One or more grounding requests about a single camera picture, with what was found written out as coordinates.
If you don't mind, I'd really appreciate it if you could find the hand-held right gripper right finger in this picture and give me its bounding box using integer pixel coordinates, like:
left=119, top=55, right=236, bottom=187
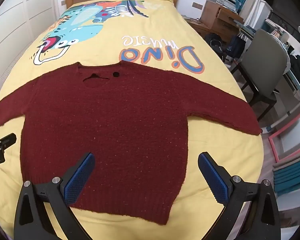
left=198, top=152, right=282, bottom=240

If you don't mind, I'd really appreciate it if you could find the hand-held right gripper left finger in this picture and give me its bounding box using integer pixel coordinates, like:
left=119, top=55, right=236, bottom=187
left=14, top=152, right=96, bottom=240

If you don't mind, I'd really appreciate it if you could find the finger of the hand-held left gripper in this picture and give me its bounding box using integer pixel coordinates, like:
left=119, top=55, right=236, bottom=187
left=0, top=133, right=17, bottom=153

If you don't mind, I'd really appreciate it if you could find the dark red knit sweater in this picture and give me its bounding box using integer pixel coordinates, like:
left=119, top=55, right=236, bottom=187
left=0, top=60, right=263, bottom=225

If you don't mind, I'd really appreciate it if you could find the stack of teal grey mats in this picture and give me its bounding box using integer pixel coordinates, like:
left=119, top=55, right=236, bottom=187
left=272, top=152, right=300, bottom=198

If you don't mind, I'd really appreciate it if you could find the white wardrobe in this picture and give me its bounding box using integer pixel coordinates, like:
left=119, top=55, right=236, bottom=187
left=0, top=0, right=66, bottom=87

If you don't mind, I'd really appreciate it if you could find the grey chair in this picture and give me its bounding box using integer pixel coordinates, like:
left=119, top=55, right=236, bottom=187
left=231, top=28, right=291, bottom=123

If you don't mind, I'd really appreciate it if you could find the black backpack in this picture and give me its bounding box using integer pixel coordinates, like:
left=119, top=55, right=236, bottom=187
left=204, top=32, right=227, bottom=61

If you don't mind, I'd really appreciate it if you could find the brown cardboard box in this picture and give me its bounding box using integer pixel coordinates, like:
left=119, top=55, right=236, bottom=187
left=199, top=0, right=244, bottom=39

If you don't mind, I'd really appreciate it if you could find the yellow dinosaur printed blanket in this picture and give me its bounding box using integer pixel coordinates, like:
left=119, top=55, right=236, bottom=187
left=0, top=0, right=266, bottom=240

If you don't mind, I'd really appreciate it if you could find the pink foam frame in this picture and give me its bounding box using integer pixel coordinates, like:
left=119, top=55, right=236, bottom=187
left=268, top=116, right=300, bottom=162

